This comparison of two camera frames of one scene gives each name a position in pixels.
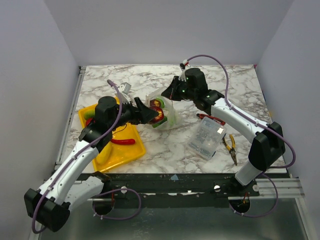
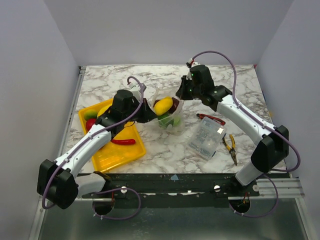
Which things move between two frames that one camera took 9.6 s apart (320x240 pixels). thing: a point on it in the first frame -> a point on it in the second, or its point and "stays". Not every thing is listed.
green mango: [89, 114] stays
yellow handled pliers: [232, 150] stays
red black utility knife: [201, 115] stays
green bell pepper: [156, 125] -> [164, 120]
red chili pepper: [123, 141] stays
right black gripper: [176, 86] -> [183, 88]
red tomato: [88, 121] stays
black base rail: [171, 190] stays
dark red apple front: [160, 116] -> [175, 103]
